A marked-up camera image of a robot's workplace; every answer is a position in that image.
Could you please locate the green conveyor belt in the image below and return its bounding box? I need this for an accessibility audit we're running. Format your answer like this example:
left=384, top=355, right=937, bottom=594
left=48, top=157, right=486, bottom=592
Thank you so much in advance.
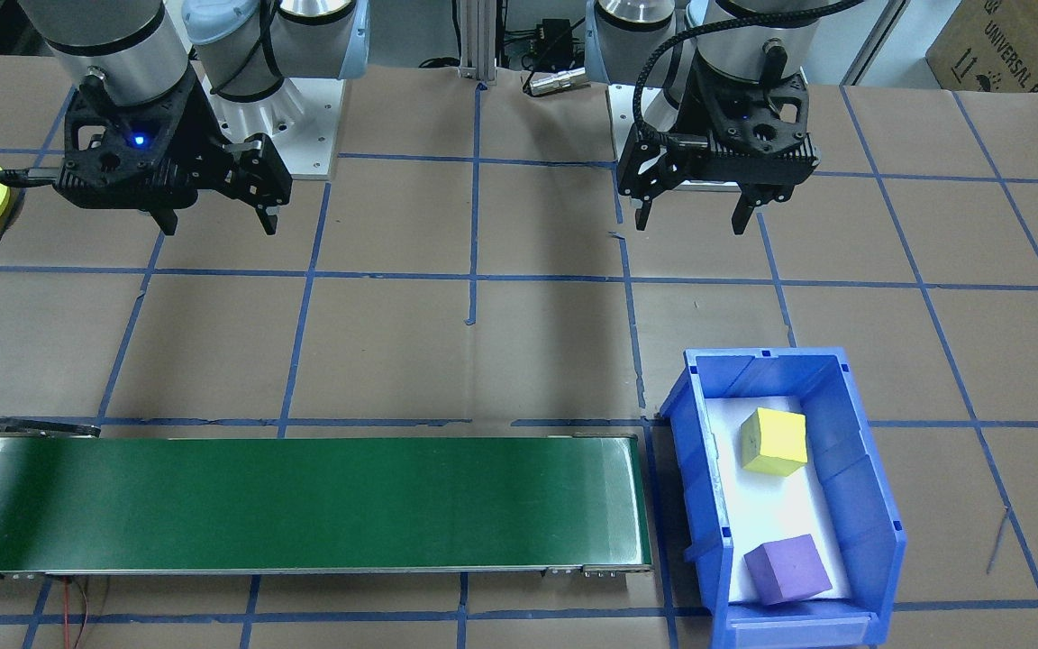
left=0, top=416, right=655, bottom=582

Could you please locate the yellow foam block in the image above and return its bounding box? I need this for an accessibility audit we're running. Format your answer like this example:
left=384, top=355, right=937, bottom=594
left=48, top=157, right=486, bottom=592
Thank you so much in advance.
left=740, top=407, right=810, bottom=477

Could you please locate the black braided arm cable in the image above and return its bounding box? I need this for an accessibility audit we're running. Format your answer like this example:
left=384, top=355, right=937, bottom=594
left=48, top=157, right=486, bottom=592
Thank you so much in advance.
left=632, top=0, right=853, bottom=159

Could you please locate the white foam pad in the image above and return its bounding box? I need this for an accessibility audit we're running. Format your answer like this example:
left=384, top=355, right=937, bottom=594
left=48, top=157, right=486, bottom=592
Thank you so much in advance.
left=706, top=394, right=853, bottom=603

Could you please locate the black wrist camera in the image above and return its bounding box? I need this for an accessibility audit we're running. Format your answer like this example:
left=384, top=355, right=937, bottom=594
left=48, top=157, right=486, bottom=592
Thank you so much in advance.
left=706, top=135, right=823, bottom=188
left=52, top=160, right=224, bottom=217

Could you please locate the black power adapter box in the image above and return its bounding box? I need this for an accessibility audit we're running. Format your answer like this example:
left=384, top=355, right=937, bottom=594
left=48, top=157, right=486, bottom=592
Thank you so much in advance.
left=533, top=18, right=576, bottom=57

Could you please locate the silver cylindrical connector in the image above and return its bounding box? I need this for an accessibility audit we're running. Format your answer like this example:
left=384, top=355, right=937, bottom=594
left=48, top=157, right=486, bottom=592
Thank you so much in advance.
left=524, top=68, right=588, bottom=96

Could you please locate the blue plastic bin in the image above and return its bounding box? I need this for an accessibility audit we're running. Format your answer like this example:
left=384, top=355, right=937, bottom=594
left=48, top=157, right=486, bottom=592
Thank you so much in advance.
left=659, top=347, right=907, bottom=648

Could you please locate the red conveyor wire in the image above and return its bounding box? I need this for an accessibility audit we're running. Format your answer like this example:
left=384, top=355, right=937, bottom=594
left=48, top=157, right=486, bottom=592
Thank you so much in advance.
left=58, top=577, right=93, bottom=649

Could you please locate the purple foam block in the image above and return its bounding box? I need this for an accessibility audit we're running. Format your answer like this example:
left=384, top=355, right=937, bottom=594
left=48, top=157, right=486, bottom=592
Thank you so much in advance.
left=743, top=534, right=834, bottom=606

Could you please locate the brown cardboard box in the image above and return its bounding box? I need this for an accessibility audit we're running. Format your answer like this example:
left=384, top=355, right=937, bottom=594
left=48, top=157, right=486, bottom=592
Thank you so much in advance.
left=924, top=0, right=1038, bottom=96

